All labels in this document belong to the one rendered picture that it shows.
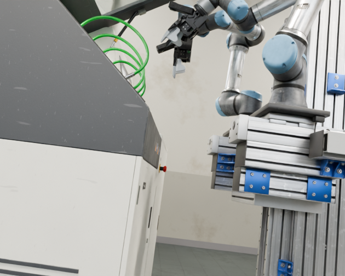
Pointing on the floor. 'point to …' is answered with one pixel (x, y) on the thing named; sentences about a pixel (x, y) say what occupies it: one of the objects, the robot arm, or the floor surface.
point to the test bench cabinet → (59, 210)
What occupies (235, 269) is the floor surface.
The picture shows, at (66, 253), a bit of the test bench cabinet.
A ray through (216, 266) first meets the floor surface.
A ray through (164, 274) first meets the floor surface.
